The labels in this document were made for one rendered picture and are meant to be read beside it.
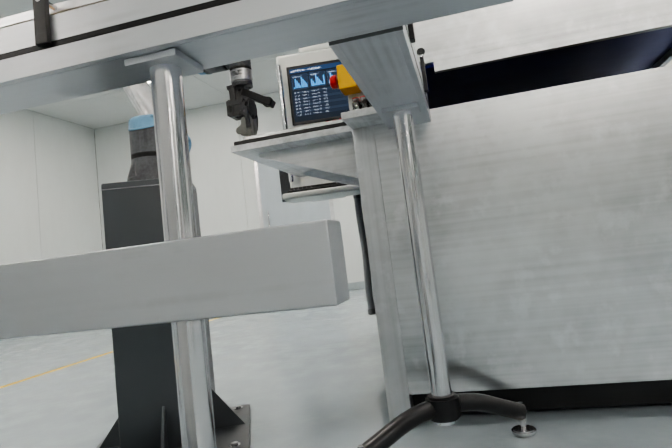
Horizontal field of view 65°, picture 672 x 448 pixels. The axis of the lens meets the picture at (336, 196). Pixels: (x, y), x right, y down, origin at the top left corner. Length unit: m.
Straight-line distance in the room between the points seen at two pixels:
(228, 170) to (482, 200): 6.61
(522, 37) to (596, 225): 0.55
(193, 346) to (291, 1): 0.52
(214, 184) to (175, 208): 7.14
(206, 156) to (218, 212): 0.87
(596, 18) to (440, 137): 0.52
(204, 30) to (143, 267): 0.36
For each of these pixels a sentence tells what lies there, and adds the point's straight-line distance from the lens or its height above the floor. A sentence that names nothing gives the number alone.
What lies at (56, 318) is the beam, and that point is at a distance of 0.95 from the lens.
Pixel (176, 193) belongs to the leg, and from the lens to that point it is 0.84.
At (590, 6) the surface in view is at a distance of 1.66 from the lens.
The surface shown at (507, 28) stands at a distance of 1.62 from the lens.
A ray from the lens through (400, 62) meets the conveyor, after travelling 1.03.
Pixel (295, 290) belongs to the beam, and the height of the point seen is 0.46.
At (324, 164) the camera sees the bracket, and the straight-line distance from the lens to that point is 1.68.
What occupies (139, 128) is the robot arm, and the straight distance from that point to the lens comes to 1.76.
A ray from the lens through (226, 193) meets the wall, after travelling 7.88.
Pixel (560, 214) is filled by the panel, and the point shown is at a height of 0.53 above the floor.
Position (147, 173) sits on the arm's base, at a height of 0.82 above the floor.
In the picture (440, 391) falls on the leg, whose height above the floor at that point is 0.15.
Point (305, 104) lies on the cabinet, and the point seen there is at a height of 1.27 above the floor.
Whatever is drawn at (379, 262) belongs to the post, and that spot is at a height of 0.46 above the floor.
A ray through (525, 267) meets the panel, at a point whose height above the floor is 0.40.
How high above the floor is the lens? 0.50
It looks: 6 degrees up
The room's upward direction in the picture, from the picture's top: 7 degrees counter-clockwise
